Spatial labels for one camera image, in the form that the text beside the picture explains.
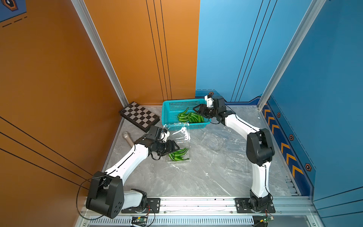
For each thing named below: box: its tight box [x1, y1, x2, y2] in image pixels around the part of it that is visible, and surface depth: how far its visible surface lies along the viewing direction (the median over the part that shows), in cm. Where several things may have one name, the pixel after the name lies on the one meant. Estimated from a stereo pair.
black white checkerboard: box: [119, 101, 161, 133], surface depth 111 cm
